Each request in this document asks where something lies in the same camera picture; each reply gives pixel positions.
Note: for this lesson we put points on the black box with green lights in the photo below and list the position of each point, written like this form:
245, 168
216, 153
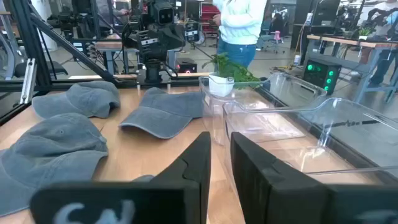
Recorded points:
321, 76

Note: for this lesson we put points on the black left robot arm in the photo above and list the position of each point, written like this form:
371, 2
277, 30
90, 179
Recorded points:
154, 68

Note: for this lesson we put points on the red tool cabinet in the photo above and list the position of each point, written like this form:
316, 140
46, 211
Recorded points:
210, 17

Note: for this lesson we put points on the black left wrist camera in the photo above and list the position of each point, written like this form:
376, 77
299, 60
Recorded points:
163, 13

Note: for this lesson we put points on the wooden table with grey legs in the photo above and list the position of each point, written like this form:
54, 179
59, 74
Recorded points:
107, 46
351, 42

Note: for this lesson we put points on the green plant in white pot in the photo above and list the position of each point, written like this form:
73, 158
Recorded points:
228, 73

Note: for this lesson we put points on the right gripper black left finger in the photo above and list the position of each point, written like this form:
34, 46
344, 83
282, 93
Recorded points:
174, 199

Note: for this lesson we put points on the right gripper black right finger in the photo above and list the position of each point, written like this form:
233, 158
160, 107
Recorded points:
280, 196

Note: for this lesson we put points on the black box with red light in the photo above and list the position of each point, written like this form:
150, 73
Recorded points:
186, 66

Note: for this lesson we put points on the small potted plant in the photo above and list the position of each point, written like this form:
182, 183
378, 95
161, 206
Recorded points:
364, 32

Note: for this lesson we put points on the silver aluminium bracket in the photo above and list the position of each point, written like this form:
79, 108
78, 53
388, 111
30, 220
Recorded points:
28, 81

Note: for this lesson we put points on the grey baseball cap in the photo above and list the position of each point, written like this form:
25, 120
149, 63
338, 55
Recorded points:
53, 155
143, 178
81, 98
164, 113

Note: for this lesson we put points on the office chair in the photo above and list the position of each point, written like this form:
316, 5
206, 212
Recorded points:
273, 39

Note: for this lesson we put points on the black chair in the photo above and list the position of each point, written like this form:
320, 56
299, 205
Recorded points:
40, 68

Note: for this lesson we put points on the person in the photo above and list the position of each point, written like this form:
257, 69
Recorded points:
109, 9
384, 37
241, 28

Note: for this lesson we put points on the clear plastic bin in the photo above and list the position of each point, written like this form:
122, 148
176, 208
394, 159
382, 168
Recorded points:
289, 88
348, 124

